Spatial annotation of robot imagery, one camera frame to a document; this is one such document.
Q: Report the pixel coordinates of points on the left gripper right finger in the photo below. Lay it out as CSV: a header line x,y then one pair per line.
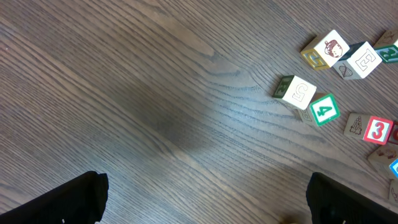
x,y
331,202

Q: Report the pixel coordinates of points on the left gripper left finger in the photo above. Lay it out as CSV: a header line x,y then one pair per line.
x,y
80,200

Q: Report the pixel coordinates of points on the white block brown picture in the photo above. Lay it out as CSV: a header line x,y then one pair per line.
x,y
393,192

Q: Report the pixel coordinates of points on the blue number 5 block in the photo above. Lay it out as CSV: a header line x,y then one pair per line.
x,y
382,158

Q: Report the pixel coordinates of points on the red number 3 block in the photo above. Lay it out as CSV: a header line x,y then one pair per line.
x,y
368,128

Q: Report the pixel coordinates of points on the green number 4 block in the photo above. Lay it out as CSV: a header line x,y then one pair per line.
x,y
321,110

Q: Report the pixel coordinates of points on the white letter J block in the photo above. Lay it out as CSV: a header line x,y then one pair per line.
x,y
295,91

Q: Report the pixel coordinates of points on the white letter E block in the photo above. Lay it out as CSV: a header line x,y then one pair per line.
x,y
358,62

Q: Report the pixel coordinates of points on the acorn picture block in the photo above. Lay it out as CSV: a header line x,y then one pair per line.
x,y
325,50

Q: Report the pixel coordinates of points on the block with green R side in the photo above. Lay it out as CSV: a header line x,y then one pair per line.
x,y
386,46

